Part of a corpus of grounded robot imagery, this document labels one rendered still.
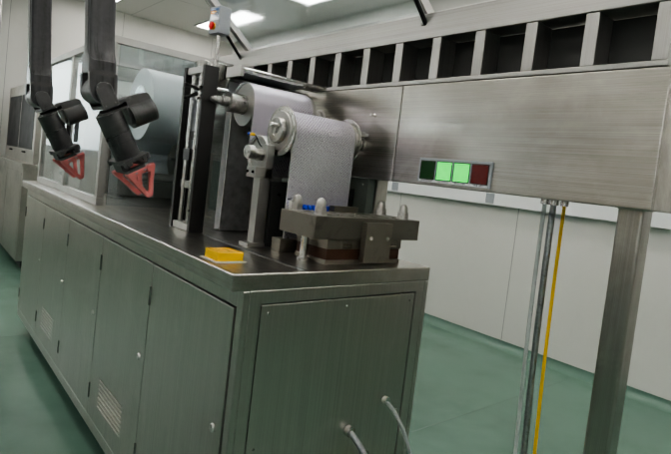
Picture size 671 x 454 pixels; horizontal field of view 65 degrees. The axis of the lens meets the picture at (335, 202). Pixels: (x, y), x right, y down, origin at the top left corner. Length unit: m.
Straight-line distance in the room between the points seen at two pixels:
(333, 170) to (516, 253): 2.66
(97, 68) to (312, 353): 0.82
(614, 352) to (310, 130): 0.98
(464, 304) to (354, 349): 2.97
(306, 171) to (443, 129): 0.42
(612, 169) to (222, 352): 0.96
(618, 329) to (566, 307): 2.49
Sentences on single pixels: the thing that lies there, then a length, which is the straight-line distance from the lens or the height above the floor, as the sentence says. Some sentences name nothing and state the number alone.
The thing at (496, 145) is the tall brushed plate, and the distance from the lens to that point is 1.44.
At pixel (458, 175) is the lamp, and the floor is 1.18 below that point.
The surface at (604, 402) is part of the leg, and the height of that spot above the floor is 0.66.
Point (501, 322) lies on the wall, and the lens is 4.21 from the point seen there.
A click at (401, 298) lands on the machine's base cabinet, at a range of 1.54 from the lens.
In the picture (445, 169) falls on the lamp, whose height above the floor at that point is 1.19.
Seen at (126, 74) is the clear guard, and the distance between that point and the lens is 2.41.
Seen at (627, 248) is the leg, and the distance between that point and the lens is 1.45.
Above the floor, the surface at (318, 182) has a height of 1.11.
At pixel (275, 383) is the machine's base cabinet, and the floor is 0.63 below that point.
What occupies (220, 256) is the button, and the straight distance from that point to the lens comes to 1.29.
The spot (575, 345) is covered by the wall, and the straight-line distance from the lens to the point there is 3.96.
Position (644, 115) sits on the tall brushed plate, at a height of 1.34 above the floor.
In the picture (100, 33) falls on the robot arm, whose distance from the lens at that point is 1.26.
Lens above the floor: 1.14
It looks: 3 degrees down
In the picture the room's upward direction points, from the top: 7 degrees clockwise
